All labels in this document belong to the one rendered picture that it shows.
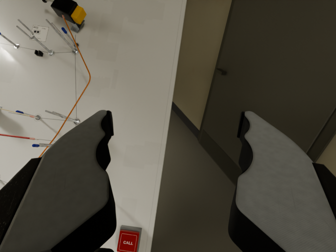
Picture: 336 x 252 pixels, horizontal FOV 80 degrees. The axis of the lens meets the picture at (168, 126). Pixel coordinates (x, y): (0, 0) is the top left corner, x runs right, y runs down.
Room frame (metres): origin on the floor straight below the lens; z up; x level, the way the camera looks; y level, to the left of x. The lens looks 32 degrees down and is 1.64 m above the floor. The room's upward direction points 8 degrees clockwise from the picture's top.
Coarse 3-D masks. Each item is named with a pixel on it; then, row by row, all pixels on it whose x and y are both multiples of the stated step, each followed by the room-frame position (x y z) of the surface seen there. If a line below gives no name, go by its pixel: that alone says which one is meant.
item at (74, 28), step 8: (48, 0) 0.62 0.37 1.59; (56, 0) 0.61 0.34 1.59; (64, 0) 0.60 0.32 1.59; (72, 0) 0.60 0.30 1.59; (56, 8) 0.59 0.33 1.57; (64, 8) 0.59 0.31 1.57; (72, 8) 0.59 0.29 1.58; (64, 16) 0.60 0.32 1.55; (72, 24) 0.65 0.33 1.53; (80, 24) 0.66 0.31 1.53
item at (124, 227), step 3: (123, 225) 0.30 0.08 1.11; (126, 225) 0.31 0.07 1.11; (120, 228) 0.29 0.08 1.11; (123, 228) 0.29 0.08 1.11; (126, 228) 0.30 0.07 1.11; (129, 228) 0.30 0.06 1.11; (132, 228) 0.30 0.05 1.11; (135, 228) 0.30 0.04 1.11; (138, 228) 0.30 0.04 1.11; (141, 228) 0.30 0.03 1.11; (138, 231) 0.29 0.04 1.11; (138, 240) 0.28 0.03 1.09; (117, 243) 0.27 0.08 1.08; (138, 243) 0.27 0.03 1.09; (138, 246) 0.27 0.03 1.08; (138, 249) 0.27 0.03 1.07
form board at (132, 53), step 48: (0, 0) 0.69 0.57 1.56; (96, 0) 0.72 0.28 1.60; (144, 0) 0.74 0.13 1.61; (0, 48) 0.59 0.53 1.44; (48, 48) 0.61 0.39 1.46; (96, 48) 0.62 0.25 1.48; (144, 48) 0.64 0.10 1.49; (0, 96) 0.50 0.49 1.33; (48, 96) 0.51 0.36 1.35; (96, 96) 0.53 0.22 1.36; (144, 96) 0.54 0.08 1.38; (0, 144) 0.41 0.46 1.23; (144, 144) 0.45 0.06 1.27; (144, 192) 0.37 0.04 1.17; (144, 240) 0.29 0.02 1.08
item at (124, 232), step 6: (120, 234) 0.28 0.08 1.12; (126, 234) 0.28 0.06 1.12; (132, 234) 0.28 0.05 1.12; (138, 234) 0.28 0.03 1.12; (120, 240) 0.27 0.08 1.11; (126, 240) 0.27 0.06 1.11; (132, 240) 0.27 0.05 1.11; (120, 246) 0.26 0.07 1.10; (126, 246) 0.26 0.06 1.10; (132, 246) 0.26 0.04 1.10
